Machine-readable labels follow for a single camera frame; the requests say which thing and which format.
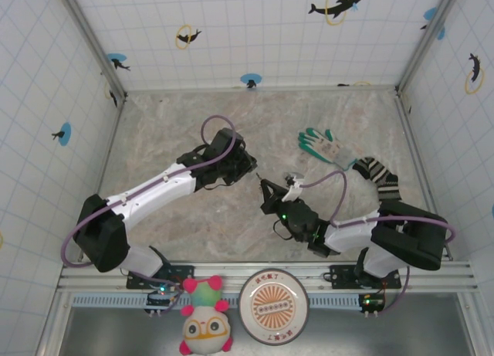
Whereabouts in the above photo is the dolphin blue circle sticker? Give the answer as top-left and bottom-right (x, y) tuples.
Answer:
(105, 53), (132, 73)
(239, 73), (263, 90)
(50, 121), (73, 146)
(418, 5), (447, 41)

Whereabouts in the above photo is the white green work glove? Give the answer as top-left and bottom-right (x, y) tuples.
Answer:
(296, 127), (358, 171)

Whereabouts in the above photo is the black white striped sock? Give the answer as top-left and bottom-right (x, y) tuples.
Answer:
(351, 157), (402, 202)

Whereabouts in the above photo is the round printed plate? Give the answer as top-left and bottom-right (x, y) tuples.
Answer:
(238, 269), (310, 346)

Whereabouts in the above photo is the small circuit board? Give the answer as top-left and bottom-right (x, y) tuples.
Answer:
(357, 292), (386, 318)
(144, 282), (184, 317)

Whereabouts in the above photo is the panda plush toy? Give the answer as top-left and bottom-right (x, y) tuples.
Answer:
(178, 275), (234, 355)

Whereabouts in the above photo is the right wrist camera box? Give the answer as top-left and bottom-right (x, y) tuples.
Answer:
(280, 170), (306, 203)

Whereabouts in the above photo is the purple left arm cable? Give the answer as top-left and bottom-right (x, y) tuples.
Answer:
(61, 114), (238, 314)

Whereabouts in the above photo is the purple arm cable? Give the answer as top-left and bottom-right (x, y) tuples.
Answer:
(61, 114), (238, 314)
(300, 169), (457, 315)

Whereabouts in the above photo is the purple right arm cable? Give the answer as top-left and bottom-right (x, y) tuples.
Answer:
(300, 169), (457, 315)

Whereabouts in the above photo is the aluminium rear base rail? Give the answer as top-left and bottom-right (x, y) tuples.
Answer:
(123, 83), (399, 95)

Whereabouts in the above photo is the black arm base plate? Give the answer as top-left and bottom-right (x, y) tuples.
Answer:
(329, 263), (402, 291)
(126, 263), (195, 291)

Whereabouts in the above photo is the aluminium front mounting rail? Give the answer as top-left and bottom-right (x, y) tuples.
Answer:
(56, 259), (479, 294)

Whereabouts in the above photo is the aluminium side base rail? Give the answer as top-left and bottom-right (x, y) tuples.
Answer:
(394, 89), (453, 263)
(78, 95), (128, 263)

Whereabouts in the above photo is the aluminium frame post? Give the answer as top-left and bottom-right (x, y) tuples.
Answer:
(56, 0), (129, 100)
(394, 0), (463, 95)

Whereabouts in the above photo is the large dolphin yellow ring sticker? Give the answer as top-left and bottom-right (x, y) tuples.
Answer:
(307, 0), (367, 27)

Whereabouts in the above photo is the white slotted cable duct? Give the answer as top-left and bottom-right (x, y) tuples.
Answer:
(71, 293), (387, 310)

